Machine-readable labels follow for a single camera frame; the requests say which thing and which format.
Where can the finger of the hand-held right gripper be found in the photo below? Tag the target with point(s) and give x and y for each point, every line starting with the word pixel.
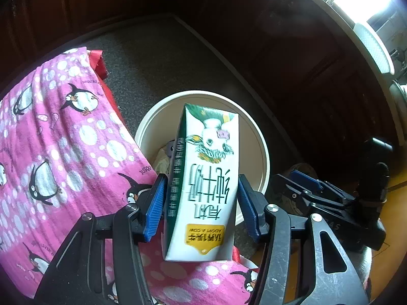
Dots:
pixel 307 179
pixel 292 190

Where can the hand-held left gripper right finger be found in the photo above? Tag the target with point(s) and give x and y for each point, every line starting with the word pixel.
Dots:
pixel 246 209

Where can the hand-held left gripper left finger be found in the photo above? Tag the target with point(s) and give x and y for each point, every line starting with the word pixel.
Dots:
pixel 155 206

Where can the milk carton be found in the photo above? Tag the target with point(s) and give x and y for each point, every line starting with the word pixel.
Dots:
pixel 203 197

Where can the white tissue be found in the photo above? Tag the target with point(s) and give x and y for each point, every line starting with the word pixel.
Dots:
pixel 162 162

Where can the white plastic bucket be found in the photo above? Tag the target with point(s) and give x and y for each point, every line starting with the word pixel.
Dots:
pixel 251 152

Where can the pink penguin printed blanket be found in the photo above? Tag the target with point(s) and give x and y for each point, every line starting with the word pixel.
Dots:
pixel 63 152

